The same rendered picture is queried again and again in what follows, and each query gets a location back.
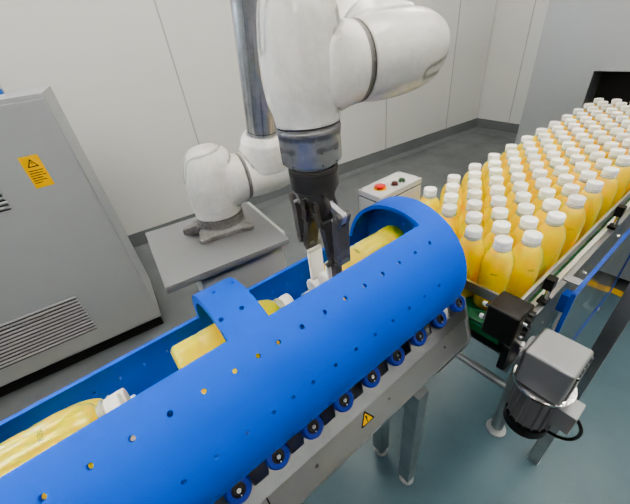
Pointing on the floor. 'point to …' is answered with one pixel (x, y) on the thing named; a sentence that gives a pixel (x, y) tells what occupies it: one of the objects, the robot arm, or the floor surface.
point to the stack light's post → (627, 306)
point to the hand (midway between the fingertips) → (324, 269)
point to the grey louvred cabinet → (48, 249)
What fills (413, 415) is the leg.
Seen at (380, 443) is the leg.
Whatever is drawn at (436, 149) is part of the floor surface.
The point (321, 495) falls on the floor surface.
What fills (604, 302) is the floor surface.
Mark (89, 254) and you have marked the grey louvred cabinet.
